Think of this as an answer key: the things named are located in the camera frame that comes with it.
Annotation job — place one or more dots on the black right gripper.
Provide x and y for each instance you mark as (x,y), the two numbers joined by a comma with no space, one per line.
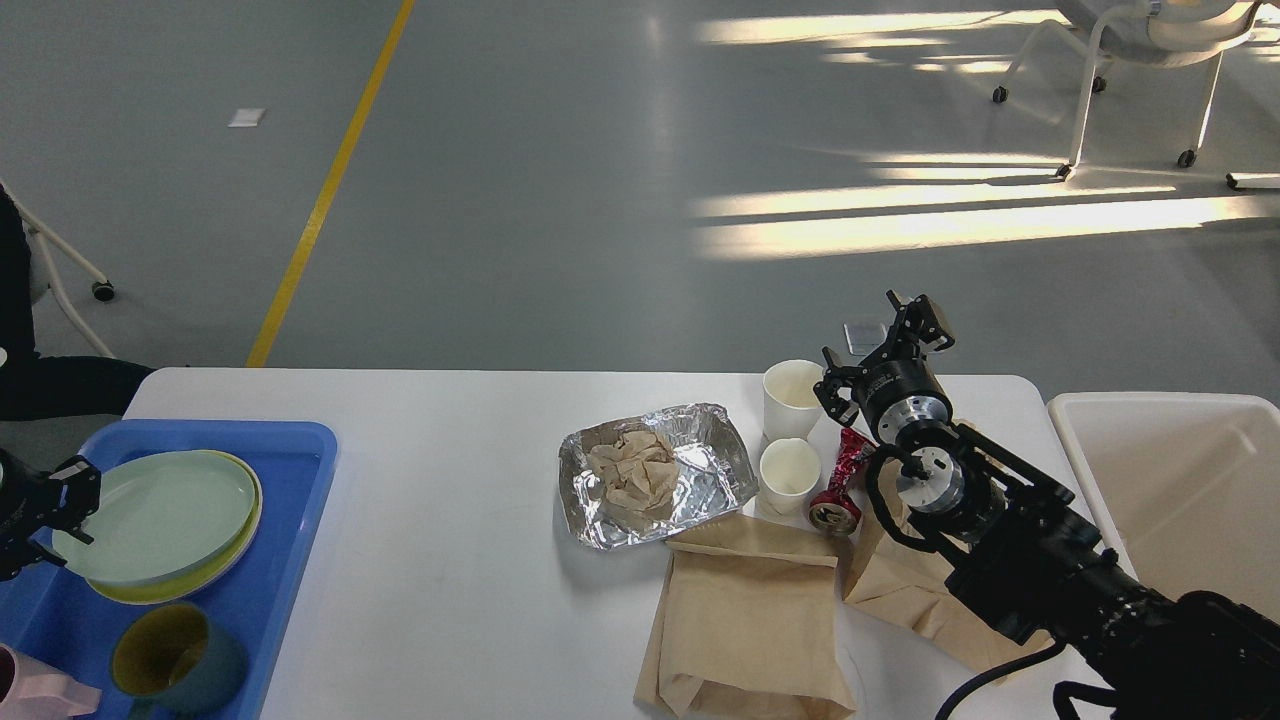
(898,393)

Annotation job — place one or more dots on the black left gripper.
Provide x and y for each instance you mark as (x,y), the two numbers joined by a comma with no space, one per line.
(31,499)

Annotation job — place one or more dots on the light green plate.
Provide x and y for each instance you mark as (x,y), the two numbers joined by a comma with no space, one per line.
(160,516)

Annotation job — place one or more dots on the dark teal mug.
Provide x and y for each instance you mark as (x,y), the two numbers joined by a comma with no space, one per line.
(176,658)

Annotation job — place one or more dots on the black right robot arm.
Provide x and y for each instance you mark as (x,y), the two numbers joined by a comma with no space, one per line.
(1024,561)

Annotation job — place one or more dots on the small grey floor plate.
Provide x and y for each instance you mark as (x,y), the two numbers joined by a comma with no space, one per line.
(863,338)

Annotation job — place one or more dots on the white paper cup rear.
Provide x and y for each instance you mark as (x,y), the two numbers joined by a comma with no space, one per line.
(791,409)

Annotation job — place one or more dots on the white paper cup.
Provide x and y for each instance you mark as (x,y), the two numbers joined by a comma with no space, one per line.
(791,409)
(790,469)

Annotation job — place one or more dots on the blue plastic tray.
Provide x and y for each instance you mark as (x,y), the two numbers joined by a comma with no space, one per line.
(56,617)

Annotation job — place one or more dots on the white paper cup front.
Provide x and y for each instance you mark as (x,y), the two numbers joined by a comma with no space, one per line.
(790,469)

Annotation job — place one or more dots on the crushed red soda can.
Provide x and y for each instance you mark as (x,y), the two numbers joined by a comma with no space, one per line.
(833,510)

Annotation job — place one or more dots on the yellow plate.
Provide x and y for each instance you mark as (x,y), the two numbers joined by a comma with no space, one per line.
(199,578)

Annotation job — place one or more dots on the small brown paper bag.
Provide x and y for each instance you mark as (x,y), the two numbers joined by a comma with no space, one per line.
(907,588)

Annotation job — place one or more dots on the crumpled brown paper napkin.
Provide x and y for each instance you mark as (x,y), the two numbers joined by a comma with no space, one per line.
(639,473)

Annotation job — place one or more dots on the aluminium foil tray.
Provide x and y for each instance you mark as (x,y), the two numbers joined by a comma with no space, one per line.
(715,476)

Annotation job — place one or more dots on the large brown paper bag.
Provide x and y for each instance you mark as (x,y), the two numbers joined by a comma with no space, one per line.
(745,626)

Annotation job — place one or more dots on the white plastic bin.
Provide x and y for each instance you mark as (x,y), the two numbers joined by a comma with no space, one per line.
(1185,486)

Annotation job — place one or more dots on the white chair on casters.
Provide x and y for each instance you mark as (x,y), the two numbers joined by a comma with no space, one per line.
(1158,34)

